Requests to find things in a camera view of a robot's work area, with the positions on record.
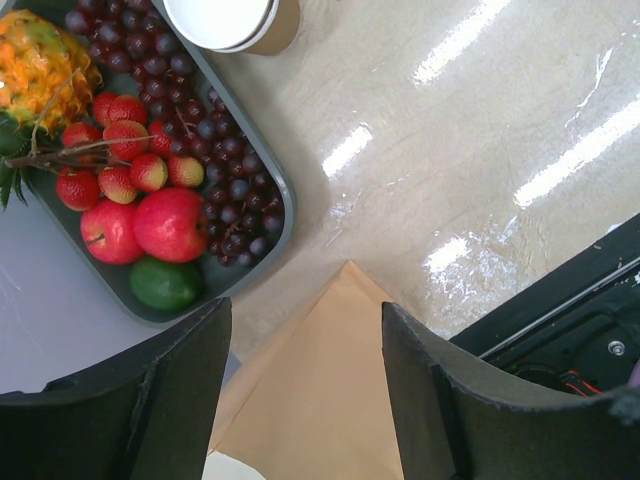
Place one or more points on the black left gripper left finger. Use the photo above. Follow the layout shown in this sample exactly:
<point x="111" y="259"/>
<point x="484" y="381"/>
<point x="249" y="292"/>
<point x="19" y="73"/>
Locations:
<point x="145" y="413"/>

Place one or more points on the dark green fruit tray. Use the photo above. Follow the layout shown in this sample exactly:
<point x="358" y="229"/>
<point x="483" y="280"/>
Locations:
<point x="219" y="281"/>

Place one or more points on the red lychee fruit cluster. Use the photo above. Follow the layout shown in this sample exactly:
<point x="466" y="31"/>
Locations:
<point x="134" y="156"/>

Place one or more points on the brown paper takeout bag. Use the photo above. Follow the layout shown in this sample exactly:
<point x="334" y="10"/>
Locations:
<point x="313" y="402"/>

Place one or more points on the stacked brown paper cups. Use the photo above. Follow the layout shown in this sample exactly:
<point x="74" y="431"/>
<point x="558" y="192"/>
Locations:
<point x="260" y="27"/>

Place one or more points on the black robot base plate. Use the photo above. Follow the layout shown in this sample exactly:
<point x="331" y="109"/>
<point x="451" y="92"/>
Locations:
<point x="575" y="330"/>

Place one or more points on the dark red grape bunch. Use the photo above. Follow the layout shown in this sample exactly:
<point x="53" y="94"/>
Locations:
<point x="241" y="205"/>

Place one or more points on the orange pineapple fruit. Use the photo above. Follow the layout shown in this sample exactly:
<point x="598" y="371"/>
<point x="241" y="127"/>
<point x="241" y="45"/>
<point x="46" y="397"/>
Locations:
<point x="48" y="82"/>

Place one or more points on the red apple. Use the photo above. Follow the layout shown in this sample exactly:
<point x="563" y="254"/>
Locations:
<point x="107" y="230"/>
<point x="169" y="225"/>

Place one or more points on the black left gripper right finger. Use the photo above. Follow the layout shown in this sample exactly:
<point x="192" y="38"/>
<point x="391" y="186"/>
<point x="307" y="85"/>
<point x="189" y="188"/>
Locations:
<point x="458" y="417"/>

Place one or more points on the green lime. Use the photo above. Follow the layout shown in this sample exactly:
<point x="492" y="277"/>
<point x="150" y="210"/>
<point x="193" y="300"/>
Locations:
<point x="165" y="286"/>

